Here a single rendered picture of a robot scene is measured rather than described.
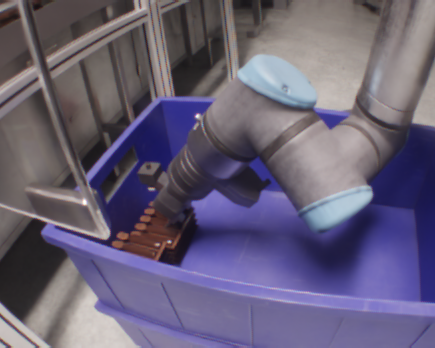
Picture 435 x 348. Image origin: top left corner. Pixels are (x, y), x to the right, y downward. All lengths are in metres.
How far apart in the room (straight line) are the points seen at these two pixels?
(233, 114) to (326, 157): 0.12
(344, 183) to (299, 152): 0.06
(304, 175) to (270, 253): 0.30
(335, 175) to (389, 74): 0.14
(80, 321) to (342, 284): 0.65
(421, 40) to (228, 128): 0.26
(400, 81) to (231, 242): 0.44
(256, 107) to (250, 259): 0.33
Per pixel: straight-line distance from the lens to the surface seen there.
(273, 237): 0.67
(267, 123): 0.37
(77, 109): 1.22
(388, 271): 0.65
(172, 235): 0.61
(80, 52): 0.75
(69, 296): 0.98
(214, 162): 0.44
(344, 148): 0.39
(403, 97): 0.42
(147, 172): 0.55
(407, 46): 0.39
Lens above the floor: 0.73
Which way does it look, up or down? 38 degrees down
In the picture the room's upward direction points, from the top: 8 degrees counter-clockwise
